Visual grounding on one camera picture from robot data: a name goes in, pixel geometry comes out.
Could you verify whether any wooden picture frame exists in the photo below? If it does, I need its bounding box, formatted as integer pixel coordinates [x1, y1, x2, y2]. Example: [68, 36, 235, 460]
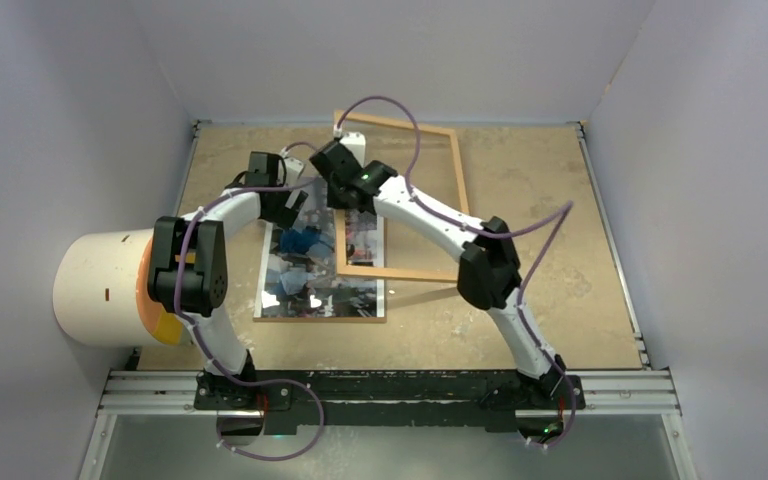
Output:
[332, 109, 471, 285]

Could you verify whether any printed photo sheet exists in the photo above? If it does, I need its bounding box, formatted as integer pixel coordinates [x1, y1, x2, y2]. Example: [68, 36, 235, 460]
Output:
[254, 178, 386, 317]

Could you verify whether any brown backing board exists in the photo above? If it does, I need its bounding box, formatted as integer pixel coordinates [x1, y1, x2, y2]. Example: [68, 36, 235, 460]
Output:
[252, 317, 387, 324]

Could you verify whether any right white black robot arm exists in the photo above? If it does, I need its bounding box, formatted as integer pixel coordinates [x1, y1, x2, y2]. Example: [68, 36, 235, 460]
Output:
[310, 140, 575, 407]

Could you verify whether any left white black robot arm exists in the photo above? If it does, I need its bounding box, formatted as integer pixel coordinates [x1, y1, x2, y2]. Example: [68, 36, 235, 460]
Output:
[145, 152, 307, 409]

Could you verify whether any white cylinder orange lid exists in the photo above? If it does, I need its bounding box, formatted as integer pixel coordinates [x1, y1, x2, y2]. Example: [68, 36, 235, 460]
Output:
[53, 229, 188, 348]

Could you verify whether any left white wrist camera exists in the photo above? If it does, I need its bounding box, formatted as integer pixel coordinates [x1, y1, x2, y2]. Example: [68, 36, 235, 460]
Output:
[280, 148, 305, 190]

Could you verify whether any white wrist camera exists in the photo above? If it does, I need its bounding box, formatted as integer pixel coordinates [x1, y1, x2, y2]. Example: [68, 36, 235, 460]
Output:
[280, 148, 305, 190]
[333, 129, 367, 167]

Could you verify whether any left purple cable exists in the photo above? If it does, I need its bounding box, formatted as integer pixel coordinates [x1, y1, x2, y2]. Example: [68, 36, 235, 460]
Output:
[173, 141, 326, 463]

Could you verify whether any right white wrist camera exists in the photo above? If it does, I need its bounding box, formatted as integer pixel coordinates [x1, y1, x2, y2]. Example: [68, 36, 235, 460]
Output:
[333, 129, 367, 167]

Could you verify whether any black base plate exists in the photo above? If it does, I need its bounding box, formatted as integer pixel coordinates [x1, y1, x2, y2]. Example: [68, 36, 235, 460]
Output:
[194, 369, 586, 438]

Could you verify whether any aluminium rail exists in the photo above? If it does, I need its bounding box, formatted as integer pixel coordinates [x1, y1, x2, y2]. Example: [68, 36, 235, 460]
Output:
[100, 370, 680, 417]

